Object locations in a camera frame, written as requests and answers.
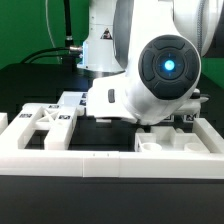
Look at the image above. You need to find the white chair back frame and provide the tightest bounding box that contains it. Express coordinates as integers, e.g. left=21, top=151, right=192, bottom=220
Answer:
left=16, top=103, right=84, bottom=150

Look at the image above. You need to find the thin white cable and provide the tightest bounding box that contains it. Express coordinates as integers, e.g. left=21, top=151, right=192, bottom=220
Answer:
left=45, top=0, right=63, bottom=64

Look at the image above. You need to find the white marker cube right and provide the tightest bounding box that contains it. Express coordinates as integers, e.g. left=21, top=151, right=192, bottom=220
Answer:
left=183, top=114, right=200, bottom=123

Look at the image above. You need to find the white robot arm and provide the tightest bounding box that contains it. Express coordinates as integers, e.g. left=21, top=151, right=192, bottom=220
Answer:
left=81, top=0, right=224, bottom=125

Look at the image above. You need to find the white U-shaped fence frame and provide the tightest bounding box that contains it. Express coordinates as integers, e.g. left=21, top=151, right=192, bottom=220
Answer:
left=0, top=118, right=224, bottom=179

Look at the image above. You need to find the black cable bundle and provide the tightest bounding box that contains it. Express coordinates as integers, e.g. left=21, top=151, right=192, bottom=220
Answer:
left=20, top=0, right=84, bottom=64

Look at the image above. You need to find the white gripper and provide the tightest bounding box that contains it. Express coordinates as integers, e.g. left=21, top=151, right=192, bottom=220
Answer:
left=86, top=73, right=203, bottom=122

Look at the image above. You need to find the white block at left edge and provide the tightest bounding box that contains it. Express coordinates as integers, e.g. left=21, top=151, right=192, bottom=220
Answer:
left=0, top=113, right=8, bottom=134

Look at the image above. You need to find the white chair seat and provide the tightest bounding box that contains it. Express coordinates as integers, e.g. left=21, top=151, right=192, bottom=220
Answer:
left=134, top=126, right=210, bottom=154

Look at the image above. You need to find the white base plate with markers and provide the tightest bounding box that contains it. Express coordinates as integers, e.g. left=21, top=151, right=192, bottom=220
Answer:
left=57, top=91, right=91, bottom=108

